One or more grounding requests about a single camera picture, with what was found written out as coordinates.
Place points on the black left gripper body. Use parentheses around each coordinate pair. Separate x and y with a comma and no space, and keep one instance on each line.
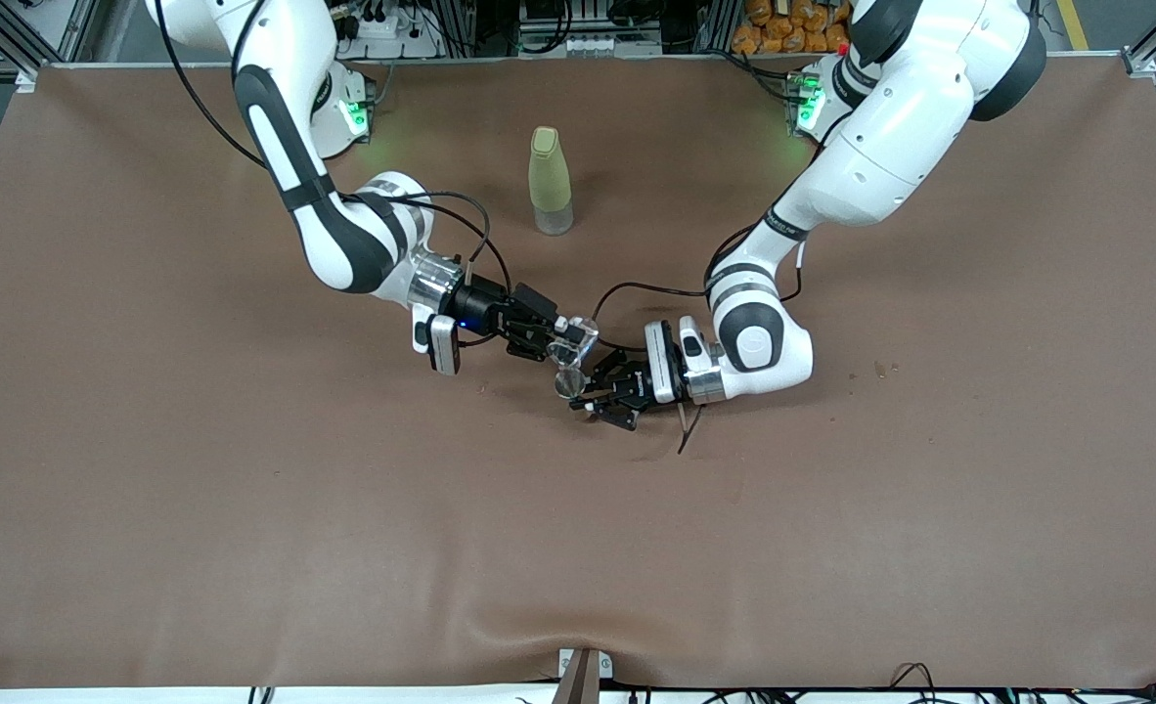
(634,385)

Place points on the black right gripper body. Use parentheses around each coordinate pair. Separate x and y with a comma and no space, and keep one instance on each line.
(485,305)

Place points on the steel jigger measuring cup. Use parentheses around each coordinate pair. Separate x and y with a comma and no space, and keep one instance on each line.
(568,383)

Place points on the clear glass cup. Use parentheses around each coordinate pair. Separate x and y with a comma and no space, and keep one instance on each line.
(578,337)

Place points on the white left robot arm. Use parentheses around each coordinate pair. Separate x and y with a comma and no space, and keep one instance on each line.
(891,147)

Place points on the green bottle with clear base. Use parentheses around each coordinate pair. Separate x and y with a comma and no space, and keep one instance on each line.
(549,176)

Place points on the brown table cover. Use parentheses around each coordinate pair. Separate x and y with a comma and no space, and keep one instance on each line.
(578,538)

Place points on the white connector strip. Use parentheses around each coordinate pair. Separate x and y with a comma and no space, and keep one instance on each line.
(598,45)

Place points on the white power strip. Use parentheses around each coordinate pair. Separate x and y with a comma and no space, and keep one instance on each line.
(387,29)

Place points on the orange bread pile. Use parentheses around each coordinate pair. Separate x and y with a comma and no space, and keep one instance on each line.
(783,29)

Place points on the metal table edge bracket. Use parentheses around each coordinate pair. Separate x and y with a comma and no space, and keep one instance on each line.
(583,680)

